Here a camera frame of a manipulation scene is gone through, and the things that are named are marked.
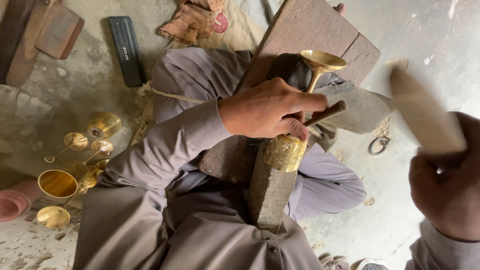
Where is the person's right hand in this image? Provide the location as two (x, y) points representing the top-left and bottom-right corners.
(409, 111), (480, 242)

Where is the person's left hand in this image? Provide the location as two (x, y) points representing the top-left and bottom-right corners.
(217, 77), (329, 143)

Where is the pale wooden mallet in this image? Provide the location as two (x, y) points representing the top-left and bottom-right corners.
(388, 67), (468, 155)

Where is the brown metal chisel punch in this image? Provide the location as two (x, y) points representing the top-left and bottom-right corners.
(303, 100), (348, 128)

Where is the engraved brass goblet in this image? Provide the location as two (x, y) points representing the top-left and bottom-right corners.
(262, 49), (349, 173)

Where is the grey cloth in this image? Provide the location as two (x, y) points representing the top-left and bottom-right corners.
(305, 82), (395, 152)

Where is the white grey shoe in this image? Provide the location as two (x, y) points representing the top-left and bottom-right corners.
(354, 258), (390, 270)

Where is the pink sandal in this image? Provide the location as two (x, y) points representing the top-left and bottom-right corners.
(318, 254), (350, 270)

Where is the grey iron stake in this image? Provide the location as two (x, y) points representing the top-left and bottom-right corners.
(247, 139), (301, 234)

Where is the black pitch lump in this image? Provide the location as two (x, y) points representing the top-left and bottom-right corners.
(267, 52), (346, 92)

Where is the brown wooden board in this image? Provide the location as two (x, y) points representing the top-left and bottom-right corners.
(234, 0), (382, 94)

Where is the dark stone block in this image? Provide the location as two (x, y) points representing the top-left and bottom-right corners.
(197, 135), (265, 189)

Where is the person's grey clothed body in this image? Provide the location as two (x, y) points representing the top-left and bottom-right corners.
(72, 46), (368, 270)

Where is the beige sack with red print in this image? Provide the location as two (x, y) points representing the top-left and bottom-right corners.
(164, 0), (286, 52)

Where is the orange brown rag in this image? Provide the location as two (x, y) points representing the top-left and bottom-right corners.
(157, 0), (226, 45)

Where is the black ribbed case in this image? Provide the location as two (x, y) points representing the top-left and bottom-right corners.
(107, 15), (147, 88)

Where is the cluster of plain brass goblets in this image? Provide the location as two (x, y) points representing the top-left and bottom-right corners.
(36, 111), (123, 230)

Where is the reddish wooden block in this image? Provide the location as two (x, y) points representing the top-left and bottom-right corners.
(34, 1), (85, 61)

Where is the pink plastic pipe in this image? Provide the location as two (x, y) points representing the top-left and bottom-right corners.
(0, 178), (43, 223)

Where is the dark wooden plank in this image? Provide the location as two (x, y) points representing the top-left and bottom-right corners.
(0, 0), (58, 88)

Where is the metal ring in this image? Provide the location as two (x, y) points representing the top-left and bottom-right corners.
(368, 136), (392, 157)

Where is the beige rope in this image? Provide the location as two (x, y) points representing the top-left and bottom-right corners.
(151, 87), (208, 104)

